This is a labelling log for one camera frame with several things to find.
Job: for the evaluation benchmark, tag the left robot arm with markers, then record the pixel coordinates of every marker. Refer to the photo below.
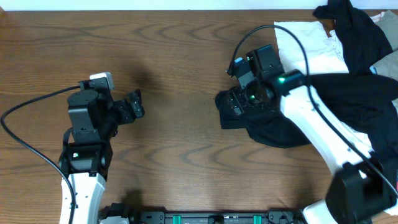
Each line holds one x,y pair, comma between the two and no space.
87,152

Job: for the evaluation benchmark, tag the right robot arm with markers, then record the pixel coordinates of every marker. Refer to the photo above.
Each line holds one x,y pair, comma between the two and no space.
364,181

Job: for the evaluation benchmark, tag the dark navy garment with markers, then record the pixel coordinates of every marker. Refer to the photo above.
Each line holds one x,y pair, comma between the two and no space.
363,42

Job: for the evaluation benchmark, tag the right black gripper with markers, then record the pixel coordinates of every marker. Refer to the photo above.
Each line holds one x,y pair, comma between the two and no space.
237,102

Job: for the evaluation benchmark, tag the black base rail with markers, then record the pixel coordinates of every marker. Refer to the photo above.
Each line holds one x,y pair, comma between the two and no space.
121,213

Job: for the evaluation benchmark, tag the white shirt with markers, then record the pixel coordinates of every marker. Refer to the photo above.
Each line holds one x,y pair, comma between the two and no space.
359,105

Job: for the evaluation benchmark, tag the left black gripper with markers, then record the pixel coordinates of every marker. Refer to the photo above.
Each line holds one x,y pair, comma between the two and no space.
135,104

